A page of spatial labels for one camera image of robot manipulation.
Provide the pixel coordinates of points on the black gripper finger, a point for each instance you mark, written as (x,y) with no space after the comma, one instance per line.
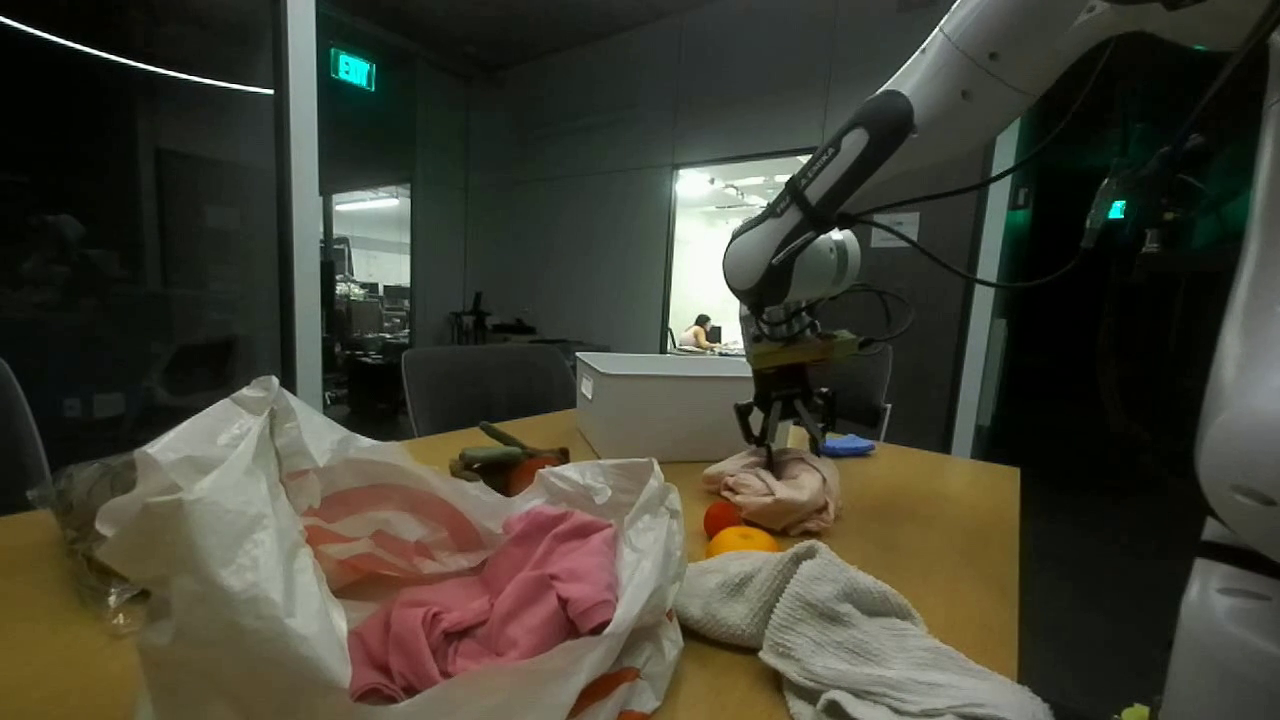
(759,421)
(815,427)

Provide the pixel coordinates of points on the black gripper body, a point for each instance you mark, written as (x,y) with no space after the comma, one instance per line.
(783,361)

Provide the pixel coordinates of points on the peach t-shirt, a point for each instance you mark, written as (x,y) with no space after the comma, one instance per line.
(792,493)

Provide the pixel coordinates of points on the pink t-shirt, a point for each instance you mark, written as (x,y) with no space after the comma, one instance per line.
(549,582)

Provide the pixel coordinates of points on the white orange plastic bag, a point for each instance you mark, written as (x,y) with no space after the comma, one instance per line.
(262,533)

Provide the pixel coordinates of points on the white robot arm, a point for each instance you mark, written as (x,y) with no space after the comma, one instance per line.
(978,68)

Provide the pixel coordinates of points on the clear bag of granola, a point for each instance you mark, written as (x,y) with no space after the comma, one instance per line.
(75,499)

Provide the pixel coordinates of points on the blue sponge cloth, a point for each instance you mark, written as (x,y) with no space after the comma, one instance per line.
(845,446)

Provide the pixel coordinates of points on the small red tomato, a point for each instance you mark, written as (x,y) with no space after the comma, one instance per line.
(718,516)

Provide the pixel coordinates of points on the orange fruit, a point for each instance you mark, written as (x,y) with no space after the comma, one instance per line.
(740,537)

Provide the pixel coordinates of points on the white plastic bin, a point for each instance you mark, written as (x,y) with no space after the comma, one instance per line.
(660,406)

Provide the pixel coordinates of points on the white grey towel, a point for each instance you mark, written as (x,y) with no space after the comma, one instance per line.
(840,643)

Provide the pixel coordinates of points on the grey office chair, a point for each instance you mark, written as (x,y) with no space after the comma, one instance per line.
(453,387)

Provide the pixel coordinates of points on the green exit sign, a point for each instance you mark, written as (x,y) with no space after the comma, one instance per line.
(352,68)

